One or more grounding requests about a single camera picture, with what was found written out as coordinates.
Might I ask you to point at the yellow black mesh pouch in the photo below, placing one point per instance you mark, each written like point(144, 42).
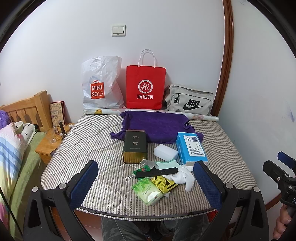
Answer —
point(163, 184)

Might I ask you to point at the green pocket tissue pack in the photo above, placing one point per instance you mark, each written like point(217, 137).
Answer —
point(147, 191)

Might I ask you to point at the clear glass cup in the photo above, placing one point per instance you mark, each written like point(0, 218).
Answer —
point(52, 138)

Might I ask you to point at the grey Nike waist bag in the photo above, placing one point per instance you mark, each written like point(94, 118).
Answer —
point(188, 100)

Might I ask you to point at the person's right hand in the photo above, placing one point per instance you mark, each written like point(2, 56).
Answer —
point(281, 222)

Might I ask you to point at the clear drawstring mesh pouch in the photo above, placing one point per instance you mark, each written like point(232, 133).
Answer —
point(151, 164)

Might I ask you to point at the purple towel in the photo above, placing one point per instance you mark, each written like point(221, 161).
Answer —
point(159, 127)

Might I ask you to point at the white sponge block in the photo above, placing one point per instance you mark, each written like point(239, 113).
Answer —
point(165, 153)

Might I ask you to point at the green fruit store packet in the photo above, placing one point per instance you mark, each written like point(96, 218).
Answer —
point(140, 170)

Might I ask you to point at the wooden bed headboard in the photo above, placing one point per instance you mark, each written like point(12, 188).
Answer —
point(35, 110)

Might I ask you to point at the red paper shopping bag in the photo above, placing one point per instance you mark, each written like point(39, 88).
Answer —
point(145, 84)

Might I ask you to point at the white and mint sock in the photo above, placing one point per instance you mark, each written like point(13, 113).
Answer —
point(183, 176)

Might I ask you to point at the wooden nightstand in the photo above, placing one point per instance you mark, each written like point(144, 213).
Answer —
point(45, 149)

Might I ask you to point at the white Miniso plastic bag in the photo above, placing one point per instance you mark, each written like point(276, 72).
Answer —
point(99, 83)

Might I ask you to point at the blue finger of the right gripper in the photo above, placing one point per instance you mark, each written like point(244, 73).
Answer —
point(287, 160)

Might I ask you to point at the white wall light switch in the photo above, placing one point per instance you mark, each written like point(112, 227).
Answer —
point(118, 31)

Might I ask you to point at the dark green tea tin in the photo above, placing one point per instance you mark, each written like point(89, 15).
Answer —
point(135, 147)

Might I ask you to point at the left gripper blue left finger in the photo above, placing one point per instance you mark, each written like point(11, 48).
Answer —
point(80, 184)

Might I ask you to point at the brown wooden door frame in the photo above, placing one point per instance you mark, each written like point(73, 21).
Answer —
point(227, 57)

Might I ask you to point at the striped pastel bedding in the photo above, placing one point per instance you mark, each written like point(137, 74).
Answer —
point(11, 156)

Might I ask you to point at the blue tissue pack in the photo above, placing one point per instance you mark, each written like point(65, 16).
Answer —
point(190, 149)

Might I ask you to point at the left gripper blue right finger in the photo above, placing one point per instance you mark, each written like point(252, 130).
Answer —
point(208, 186)

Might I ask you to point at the purple plush toy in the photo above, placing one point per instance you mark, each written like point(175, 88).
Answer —
point(4, 119)

